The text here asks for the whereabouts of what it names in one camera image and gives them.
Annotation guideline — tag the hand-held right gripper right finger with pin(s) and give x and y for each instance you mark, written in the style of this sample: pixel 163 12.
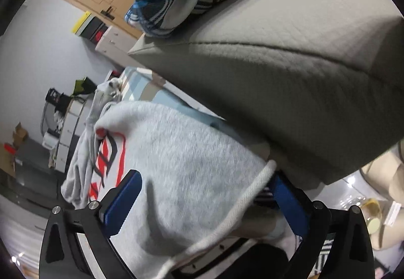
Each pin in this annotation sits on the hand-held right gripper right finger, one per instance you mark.
pixel 288 203

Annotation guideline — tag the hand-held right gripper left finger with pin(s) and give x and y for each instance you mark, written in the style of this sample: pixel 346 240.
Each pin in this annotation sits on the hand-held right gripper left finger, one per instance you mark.
pixel 121 203

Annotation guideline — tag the grey printed hoodie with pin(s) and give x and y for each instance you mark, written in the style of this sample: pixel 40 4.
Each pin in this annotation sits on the grey printed hoodie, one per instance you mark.
pixel 189 165

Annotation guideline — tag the yellow object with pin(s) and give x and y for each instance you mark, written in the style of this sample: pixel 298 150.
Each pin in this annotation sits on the yellow object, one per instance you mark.
pixel 371 208

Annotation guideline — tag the white desk with drawers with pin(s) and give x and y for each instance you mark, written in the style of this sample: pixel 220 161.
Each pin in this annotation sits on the white desk with drawers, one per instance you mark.
pixel 71 127

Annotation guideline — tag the white kettle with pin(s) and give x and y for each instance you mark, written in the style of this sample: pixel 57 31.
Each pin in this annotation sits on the white kettle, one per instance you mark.
pixel 50 140

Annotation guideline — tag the beige object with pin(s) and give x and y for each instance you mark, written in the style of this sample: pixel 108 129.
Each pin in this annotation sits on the beige object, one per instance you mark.
pixel 389 178

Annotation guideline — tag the grey refrigerator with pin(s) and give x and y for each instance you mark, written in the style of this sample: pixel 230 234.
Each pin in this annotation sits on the grey refrigerator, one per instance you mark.
pixel 28 155

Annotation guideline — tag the white curtain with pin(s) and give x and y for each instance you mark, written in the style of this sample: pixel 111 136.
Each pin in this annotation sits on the white curtain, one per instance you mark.
pixel 19 234

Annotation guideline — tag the open cardboard box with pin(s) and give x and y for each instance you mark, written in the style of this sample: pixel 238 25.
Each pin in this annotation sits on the open cardboard box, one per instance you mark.
pixel 19 135

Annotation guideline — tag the green bouquet black wrap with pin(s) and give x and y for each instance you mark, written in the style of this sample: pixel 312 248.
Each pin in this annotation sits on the green bouquet black wrap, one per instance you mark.
pixel 82 86

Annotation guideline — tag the black labelled bucket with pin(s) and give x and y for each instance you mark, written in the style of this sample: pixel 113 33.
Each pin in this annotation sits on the black labelled bucket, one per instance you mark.
pixel 55 97

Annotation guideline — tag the grey upholstered headboard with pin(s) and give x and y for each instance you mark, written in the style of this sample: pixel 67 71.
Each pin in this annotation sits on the grey upholstered headboard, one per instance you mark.
pixel 284 76

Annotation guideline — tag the white cabinet with boxes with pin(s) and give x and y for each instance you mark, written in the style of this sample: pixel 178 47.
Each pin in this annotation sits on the white cabinet with boxes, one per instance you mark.
pixel 113 45

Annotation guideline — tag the black shoe box red logo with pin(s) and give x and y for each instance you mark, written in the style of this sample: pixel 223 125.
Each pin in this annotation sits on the black shoe box red logo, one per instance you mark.
pixel 99 36

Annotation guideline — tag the yellow lid shoe box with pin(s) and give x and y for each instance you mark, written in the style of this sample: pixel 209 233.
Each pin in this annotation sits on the yellow lid shoe box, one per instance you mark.
pixel 81 23

